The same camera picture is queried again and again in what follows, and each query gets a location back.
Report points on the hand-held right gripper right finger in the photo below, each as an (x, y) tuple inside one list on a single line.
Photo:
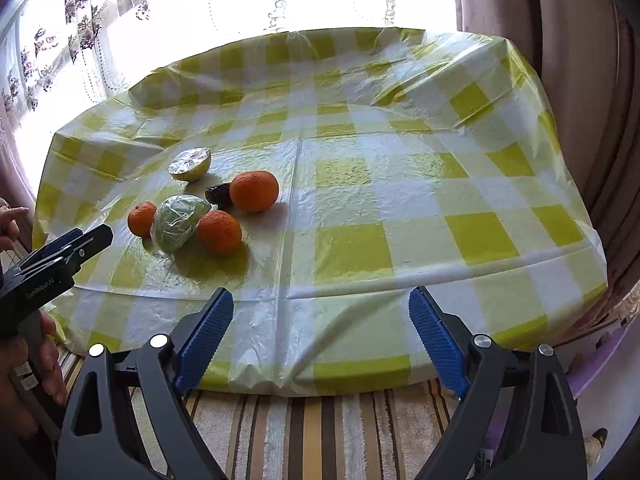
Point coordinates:
[(435, 332)]

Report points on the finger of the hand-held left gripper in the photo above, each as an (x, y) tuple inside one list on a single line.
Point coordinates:
[(62, 242), (92, 242)]

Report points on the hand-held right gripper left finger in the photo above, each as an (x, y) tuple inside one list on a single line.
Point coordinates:
[(207, 330)]

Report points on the small mandarin orange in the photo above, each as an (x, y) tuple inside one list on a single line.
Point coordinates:
[(141, 219)]

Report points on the plastic-wrapped green cabbage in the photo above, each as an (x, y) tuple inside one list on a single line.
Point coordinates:
[(177, 222)]

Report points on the plastic-wrapped half lime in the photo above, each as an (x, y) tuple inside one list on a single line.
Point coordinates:
[(189, 165)]

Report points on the dark brown round fruit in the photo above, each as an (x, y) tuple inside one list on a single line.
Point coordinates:
[(220, 196)]

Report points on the large mandarin orange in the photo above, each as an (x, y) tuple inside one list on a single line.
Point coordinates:
[(255, 191)]

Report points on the person's left hand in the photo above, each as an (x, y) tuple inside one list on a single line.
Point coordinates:
[(52, 360)]

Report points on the yellow checked plastic tablecloth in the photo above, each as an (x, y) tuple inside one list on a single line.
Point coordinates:
[(350, 245)]

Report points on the floral lace curtain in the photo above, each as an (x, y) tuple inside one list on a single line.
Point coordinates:
[(75, 35)]

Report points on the brown curtain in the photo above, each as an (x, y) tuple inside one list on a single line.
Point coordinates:
[(575, 60)]

